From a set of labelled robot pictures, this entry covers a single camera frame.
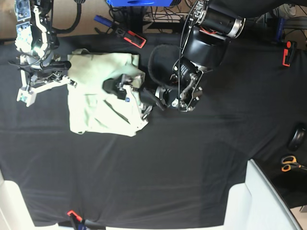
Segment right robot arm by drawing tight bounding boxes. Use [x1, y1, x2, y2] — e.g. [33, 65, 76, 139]
[9, 0, 84, 106]

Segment black round tape roll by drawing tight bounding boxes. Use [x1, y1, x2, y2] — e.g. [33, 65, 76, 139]
[288, 128, 307, 151]

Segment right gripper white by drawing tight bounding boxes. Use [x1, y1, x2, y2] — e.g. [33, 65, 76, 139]
[16, 61, 77, 107]

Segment light green T-shirt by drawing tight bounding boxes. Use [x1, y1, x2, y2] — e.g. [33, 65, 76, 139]
[67, 49, 146, 137]

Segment orange handled scissors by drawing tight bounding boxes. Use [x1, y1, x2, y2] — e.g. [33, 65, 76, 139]
[281, 155, 307, 173]

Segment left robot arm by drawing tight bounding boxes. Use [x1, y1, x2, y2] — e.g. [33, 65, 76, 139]
[147, 0, 307, 94]

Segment blue handled tool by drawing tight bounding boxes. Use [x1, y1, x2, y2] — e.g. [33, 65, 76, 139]
[94, 15, 113, 28]

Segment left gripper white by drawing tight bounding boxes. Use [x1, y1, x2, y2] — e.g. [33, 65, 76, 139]
[102, 74, 153, 125]

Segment blue object right background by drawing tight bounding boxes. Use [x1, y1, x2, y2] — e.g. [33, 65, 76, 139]
[274, 17, 285, 43]

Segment black table cloth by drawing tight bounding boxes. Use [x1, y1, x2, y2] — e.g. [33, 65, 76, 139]
[0, 38, 307, 229]

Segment grey white bin right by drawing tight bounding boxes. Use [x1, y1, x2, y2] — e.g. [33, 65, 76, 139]
[223, 160, 302, 230]

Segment red black bracket right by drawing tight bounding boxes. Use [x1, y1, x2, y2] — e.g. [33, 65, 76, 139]
[282, 41, 297, 67]

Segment red clamp bottom edge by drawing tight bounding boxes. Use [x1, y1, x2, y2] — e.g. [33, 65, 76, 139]
[67, 210, 83, 222]

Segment white bin left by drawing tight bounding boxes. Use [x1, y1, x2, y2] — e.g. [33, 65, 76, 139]
[0, 175, 59, 230]

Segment blue base box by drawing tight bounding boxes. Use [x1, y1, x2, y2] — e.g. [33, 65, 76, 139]
[107, 0, 181, 7]

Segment red black clamp tool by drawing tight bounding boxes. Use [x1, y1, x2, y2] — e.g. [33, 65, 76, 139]
[115, 28, 146, 48]

